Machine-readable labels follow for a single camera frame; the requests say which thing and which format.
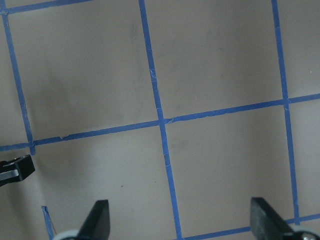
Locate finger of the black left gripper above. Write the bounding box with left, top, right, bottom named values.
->
left=0, top=154, right=35, bottom=187

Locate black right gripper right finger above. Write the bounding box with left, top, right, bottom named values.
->
left=249, top=197, right=295, bottom=240

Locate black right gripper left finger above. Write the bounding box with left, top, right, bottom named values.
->
left=77, top=199, right=111, bottom=240

